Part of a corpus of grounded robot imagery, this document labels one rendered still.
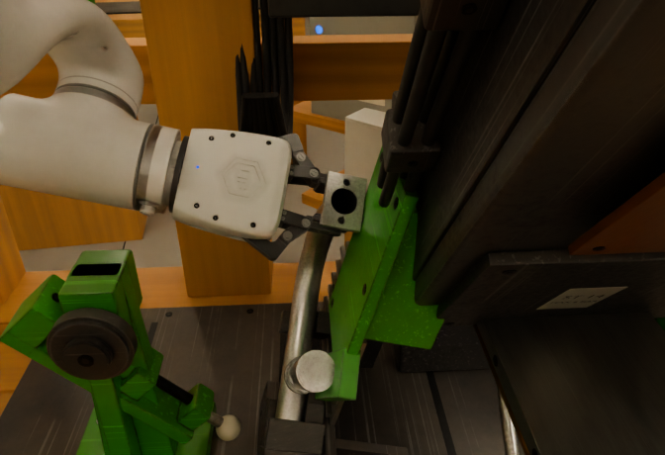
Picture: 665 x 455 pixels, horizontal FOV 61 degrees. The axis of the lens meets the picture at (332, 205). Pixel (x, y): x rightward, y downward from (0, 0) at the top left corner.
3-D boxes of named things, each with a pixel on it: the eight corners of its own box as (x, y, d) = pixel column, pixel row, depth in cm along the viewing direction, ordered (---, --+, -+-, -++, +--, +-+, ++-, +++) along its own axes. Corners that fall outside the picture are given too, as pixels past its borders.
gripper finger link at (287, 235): (281, 238, 54) (349, 251, 55) (287, 207, 54) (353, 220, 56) (277, 244, 57) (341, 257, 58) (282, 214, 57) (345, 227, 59)
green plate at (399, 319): (416, 397, 55) (502, 215, 45) (333, 385, 53) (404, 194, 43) (397, 317, 65) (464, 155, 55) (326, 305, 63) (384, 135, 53)
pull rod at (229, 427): (242, 424, 66) (238, 390, 63) (240, 445, 64) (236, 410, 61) (194, 427, 66) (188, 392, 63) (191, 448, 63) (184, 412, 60)
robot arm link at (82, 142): (158, 143, 60) (137, 224, 56) (26, 115, 57) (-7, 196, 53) (156, 99, 52) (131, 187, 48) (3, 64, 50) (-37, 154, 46)
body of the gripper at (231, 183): (152, 213, 49) (279, 237, 51) (178, 108, 52) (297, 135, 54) (158, 230, 56) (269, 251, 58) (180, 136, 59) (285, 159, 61)
